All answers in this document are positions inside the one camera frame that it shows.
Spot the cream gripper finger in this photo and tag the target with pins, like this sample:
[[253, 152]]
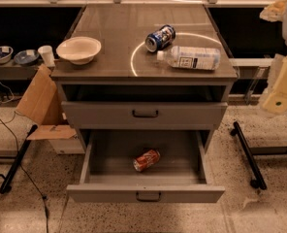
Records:
[[275, 11], [274, 98]]

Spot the blue soda can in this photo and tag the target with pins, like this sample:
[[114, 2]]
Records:
[[160, 38]]

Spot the closed grey upper drawer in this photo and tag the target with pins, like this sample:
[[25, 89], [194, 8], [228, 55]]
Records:
[[144, 115]]

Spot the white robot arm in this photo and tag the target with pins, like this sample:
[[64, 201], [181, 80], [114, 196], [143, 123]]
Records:
[[275, 101]]

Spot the orange soda can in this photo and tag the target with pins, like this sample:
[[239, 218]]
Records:
[[147, 159]]

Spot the white bowl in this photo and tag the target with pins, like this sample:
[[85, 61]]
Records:
[[79, 50]]

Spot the open grey lower drawer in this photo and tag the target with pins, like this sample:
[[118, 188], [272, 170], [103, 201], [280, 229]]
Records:
[[180, 175]]

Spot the white paper cup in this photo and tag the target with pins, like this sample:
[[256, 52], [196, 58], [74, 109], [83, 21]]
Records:
[[46, 54]]

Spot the blue patterned bowl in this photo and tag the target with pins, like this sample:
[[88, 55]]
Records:
[[5, 54], [26, 57]]

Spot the brown cardboard box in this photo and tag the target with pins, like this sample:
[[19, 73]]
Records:
[[41, 103]]

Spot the black left table leg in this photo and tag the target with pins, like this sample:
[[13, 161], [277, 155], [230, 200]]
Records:
[[6, 184]]

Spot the clear plastic water bottle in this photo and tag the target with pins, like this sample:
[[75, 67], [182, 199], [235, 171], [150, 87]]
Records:
[[191, 58]]

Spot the blue patterned bowl right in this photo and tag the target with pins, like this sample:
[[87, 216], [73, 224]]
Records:
[[26, 57]]

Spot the grey drawer cabinet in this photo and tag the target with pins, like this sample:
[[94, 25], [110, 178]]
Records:
[[125, 71]]

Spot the blue patterned bowl left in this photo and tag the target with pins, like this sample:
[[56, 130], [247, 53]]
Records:
[[5, 54]]

